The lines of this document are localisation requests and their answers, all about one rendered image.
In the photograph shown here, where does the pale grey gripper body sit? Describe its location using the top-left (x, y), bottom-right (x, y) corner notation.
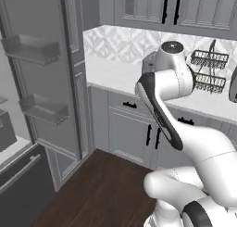
top-left (141, 51), bottom-right (159, 77)

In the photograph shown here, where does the grey fridge door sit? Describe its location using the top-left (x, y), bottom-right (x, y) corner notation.
top-left (0, 0), bottom-right (94, 193)

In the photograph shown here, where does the grey fridge door shelf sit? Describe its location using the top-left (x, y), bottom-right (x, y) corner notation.
top-left (1, 33), bottom-right (61, 67)
top-left (19, 94), bottom-right (70, 127)

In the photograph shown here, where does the grey fridge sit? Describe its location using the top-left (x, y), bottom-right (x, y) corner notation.
top-left (0, 30), bottom-right (33, 169)

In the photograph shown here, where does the grey drawer front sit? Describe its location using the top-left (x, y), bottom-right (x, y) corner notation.
top-left (168, 107), bottom-right (237, 145)
top-left (107, 90), bottom-right (150, 115)

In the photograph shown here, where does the dark round appliance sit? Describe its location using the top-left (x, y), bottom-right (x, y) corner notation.
top-left (228, 63), bottom-right (237, 104)

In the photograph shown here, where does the grey box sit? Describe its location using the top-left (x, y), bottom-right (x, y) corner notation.
top-left (0, 107), bottom-right (19, 153)

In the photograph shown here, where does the dark freezer drawer front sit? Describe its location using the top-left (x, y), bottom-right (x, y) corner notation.
top-left (0, 142), bottom-right (58, 227)

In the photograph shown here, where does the black drawer handle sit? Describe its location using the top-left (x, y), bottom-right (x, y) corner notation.
top-left (177, 116), bottom-right (195, 127)
top-left (122, 101), bottom-right (138, 109)

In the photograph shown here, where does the grey wall cupboard door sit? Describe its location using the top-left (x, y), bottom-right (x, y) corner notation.
top-left (170, 0), bottom-right (237, 41)
top-left (114, 0), bottom-right (172, 30)

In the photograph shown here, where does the black wall cupboard handle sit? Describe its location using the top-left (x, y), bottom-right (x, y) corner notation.
top-left (172, 0), bottom-right (183, 26)
top-left (161, 0), bottom-right (171, 25)

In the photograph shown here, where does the black wire stand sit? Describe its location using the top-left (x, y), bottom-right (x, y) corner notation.
top-left (188, 39), bottom-right (231, 95)

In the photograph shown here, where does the black cupboard door handle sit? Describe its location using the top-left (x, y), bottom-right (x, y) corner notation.
top-left (154, 126), bottom-right (162, 150)
top-left (144, 124), bottom-right (153, 147)

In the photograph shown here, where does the grey freezer drawer handle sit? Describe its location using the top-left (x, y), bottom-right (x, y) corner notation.
top-left (0, 153), bottom-right (42, 195)

